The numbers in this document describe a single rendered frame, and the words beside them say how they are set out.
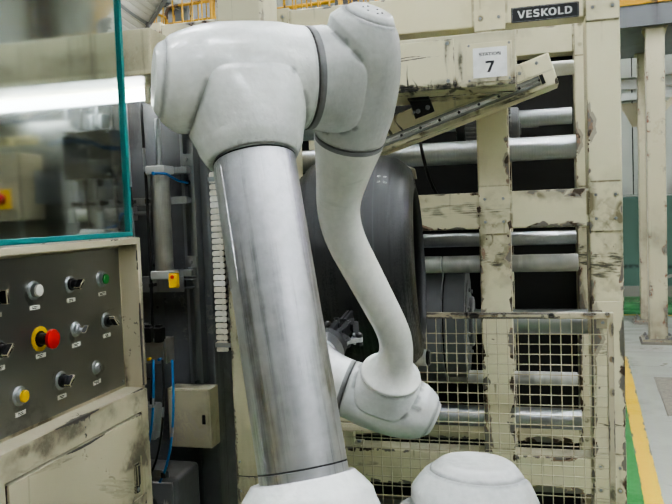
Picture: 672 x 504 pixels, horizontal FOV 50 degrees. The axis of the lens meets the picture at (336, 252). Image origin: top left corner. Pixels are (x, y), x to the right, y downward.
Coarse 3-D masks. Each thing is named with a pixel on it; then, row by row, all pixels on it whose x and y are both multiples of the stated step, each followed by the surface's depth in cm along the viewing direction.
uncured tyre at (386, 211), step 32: (384, 160) 175; (384, 192) 164; (416, 192) 191; (384, 224) 160; (416, 224) 201; (320, 256) 161; (384, 256) 159; (416, 256) 204; (320, 288) 161; (416, 288) 167; (416, 320) 168; (352, 352) 168; (416, 352) 174
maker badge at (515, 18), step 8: (512, 8) 220; (520, 8) 220; (528, 8) 219; (536, 8) 219; (544, 8) 218; (552, 8) 218; (560, 8) 217; (568, 8) 216; (576, 8) 216; (512, 16) 221; (520, 16) 220; (528, 16) 219; (536, 16) 219; (544, 16) 218; (552, 16) 218; (560, 16) 217; (568, 16) 217; (576, 16) 216
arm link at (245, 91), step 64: (192, 64) 81; (256, 64) 83; (192, 128) 85; (256, 128) 82; (256, 192) 81; (256, 256) 80; (256, 320) 78; (320, 320) 81; (256, 384) 78; (320, 384) 78; (256, 448) 78; (320, 448) 75
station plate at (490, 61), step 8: (480, 48) 193; (488, 48) 193; (496, 48) 192; (504, 48) 192; (480, 56) 194; (488, 56) 193; (496, 56) 192; (504, 56) 192; (480, 64) 194; (488, 64) 193; (496, 64) 193; (504, 64) 192; (480, 72) 194; (488, 72) 193; (496, 72) 193; (504, 72) 192
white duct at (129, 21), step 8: (128, 0) 220; (136, 0) 220; (144, 0) 221; (152, 0) 222; (160, 0) 224; (128, 8) 221; (136, 8) 221; (144, 8) 222; (152, 8) 223; (128, 16) 221; (136, 16) 222; (144, 16) 223; (128, 24) 222; (136, 24) 223; (144, 24) 225
